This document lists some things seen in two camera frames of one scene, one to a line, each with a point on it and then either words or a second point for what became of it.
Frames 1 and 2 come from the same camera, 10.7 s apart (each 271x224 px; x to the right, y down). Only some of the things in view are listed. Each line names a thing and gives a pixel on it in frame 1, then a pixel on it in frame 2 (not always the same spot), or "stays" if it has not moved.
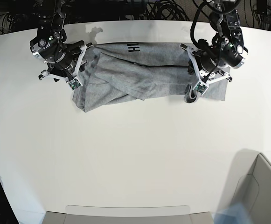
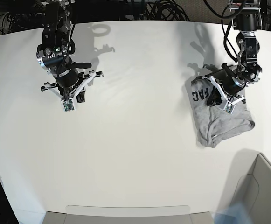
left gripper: [205, 77] -> [230, 84]
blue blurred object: [236, 213] stays
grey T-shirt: [129, 73] -> [214, 125]
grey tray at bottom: [174, 214] stays
